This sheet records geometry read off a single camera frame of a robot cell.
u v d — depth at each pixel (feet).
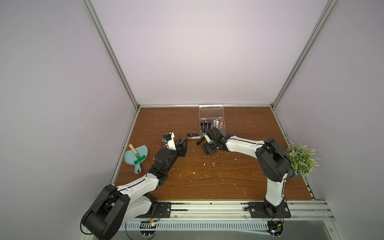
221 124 3.37
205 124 3.37
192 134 3.34
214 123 3.32
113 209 1.36
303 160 2.36
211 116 3.39
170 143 2.35
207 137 2.58
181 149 2.38
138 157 3.00
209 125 3.39
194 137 3.29
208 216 2.38
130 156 3.07
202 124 3.35
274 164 1.61
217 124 3.39
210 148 2.79
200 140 3.20
